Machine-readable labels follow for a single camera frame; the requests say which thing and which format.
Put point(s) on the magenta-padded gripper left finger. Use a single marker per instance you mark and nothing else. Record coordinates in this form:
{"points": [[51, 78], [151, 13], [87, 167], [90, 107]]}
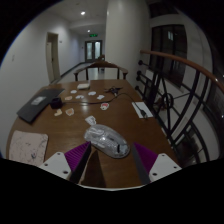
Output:
{"points": [[56, 163]]}

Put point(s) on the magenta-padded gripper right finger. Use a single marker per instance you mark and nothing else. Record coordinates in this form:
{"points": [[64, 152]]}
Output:
{"points": [[163, 165]]}

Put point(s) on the transparent computer mouse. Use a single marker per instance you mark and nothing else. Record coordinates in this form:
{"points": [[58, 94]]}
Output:
{"points": [[106, 140]]}

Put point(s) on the beige sticker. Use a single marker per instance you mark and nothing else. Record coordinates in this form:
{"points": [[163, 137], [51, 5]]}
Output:
{"points": [[68, 98], [58, 112]]}

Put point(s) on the orange and white sticker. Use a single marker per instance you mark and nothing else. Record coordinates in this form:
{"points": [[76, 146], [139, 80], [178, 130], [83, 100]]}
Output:
{"points": [[70, 111]]}

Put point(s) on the small black box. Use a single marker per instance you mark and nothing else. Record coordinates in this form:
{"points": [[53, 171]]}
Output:
{"points": [[56, 103]]}

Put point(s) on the black closed laptop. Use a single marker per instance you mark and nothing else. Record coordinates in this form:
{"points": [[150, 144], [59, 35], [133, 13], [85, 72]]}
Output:
{"points": [[38, 104]]}

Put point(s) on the red and white sticker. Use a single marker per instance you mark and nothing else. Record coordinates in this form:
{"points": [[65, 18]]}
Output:
{"points": [[104, 106]]}

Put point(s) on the small white box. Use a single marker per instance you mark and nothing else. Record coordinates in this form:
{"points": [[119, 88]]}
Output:
{"points": [[83, 86]]}

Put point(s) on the black key bunch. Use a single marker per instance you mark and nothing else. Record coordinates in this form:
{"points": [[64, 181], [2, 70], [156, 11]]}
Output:
{"points": [[113, 89]]}

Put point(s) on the black railing with wooden handrail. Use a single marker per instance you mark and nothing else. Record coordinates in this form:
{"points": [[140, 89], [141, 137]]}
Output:
{"points": [[186, 63]]}

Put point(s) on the white side door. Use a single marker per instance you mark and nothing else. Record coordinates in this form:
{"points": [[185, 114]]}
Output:
{"points": [[53, 56]]}

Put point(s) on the wooden armchair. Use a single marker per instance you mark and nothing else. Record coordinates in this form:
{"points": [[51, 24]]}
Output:
{"points": [[100, 64]]}

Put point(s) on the dark framed window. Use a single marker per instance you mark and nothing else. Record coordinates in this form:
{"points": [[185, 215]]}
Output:
{"points": [[168, 53]]}

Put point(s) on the glass double door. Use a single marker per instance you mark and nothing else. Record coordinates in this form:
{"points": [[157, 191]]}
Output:
{"points": [[93, 50]]}

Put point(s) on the green exit sign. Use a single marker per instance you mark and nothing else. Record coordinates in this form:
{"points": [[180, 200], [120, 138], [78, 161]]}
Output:
{"points": [[93, 35]]}

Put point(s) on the round ceiling light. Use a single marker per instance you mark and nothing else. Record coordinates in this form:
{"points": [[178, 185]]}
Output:
{"points": [[82, 13]]}

